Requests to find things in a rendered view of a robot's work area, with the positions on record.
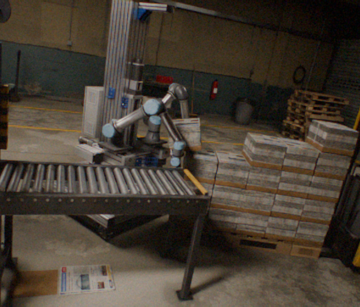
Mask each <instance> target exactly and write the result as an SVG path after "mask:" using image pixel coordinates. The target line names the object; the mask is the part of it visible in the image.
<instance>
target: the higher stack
mask: <svg viewBox="0 0 360 307"><path fill-rule="evenodd" d="M358 135H359V132H358V131H356V130H353V129H350V128H349V127H346V126H344V125H341V124H336V123H332V122H325V121H318V120H312V123H311V125H310V128H309V132H308V136H307V137H308V138H309V139H311V140H313V141H314V142H316V143H317V144H319V145H321V146H322V147H328V148H333V149H340V150H347V151H352V152H353V151H354V150H355V147H356V142H357V138H358ZM307 144H309V145H310V146H312V145H311V144H310V143H307ZM312 147H313V148H314V149H315V150H317V151H318V152H319V156H318V157H317V161H316V165H315V168H314V170H315V171H317V172H324V173H329V174H336V175H343V176H345V175H346V173H347V169H348V168H349V165H350V160H351V157H349V156H348V155H340V154H336V153H329V152H322V151H320V150H319V149H317V148H315V147H314V146H312ZM342 182H343V181H342V180H338V179H333V178H326V177H319V176H315V175H312V180H311V182H310V184H309V187H310V188H309V192H308V195H314V196H322V197H329V198H333V199H338V198H339V194H340V191H341V186H342ZM305 199H306V202H305V205H304V208H303V209H302V210H303V211H302V213H301V217H308V218H313V219H320V220H325V221H330V220H331V217H332V214H333V212H334V208H335V203H332V202H324V201H320V200H313V199H307V198H305ZM297 226H298V227H297V230H296V232H295V237H294V238H297V239H305V240H310V241H318V242H323V241H324V239H325V236H326V232H327V231H328V228H329V226H328V225H325V224H318V223H313V222H305V221H298V224H297ZM321 248H322V246H319V245H311V244H304V243H299V242H292V247H291V251H290V255H294V256H302V257H307V258H315V259H318V258H319V254H320V251H321Z"/></svg>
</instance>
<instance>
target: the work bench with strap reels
mask: <svg viewBox="0 0 360 307"><path fill-rule="evenodd" d="M142 81H143V85H152V86H160V87H166V88H169V87H170V85H171V84H173V83H172V82H173V77H168V76H159V75H157V76H156V80H153V81H147V80H144V79H143V80H142ZM150 99H155V97H149V96H143V101H142V102H141V106H142V104H144V103H146V102H147V101H148V100H150ZM177 102H178V97H177V98H176V100H175V107H174V108H173V107H172V106H171V105H172V102H171V103H170V104H169V105H168V106H167V110H168V114H169V111H174V114H173V119H175V114H176V109H177Z"/></svg>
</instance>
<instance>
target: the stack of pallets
mask: <svg viewBox="0 0 360 307"><path fill-rule="evenodd" d="M300 93H302V95H300ZM297 97H298V98H299V99H298V100H297ZM340 99H341V100H343V101H342V103H341V102H339V101H340ZM349 101H350V99H344V98H342V97H337V96H332V95H328V94H321V93H313V92H309V91H302V90H295V91H294V94H292V95H291V98H290V99H288V103H287V104H288V109H287V114H286V115H287V119H286V120H283V125H282V128H281V129H282V135H283V136H290V137H289V138H290V139H297V140H299V141H303V142H305V127H306V126H305V123H306V115H309V114H312V115H322V116H331V115H335V117H338V118H340V117H341V116H342V115H340V112H341V109H344V106H345V104H346V105H348V103H349ZM294 103H296V105H294ZM335 104H338V106H337V107H334V105H335ZM294 108H296V110H294ZM331 108H332V109H334V112H331V111H330V110H331ZM293 113H294V114H295V115H293ZM292 119H295V120H292ZM289 124H291V125H289ZM288 129H290V130H288ZM288 134H289V135H288Z"/></svg>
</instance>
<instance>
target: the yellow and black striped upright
mask: <svg viewBox="0 0 360 307"><path fill-rule="evenodd" d="M8 123H9V85H0V149H3V150H7V148H8Z"/></svg>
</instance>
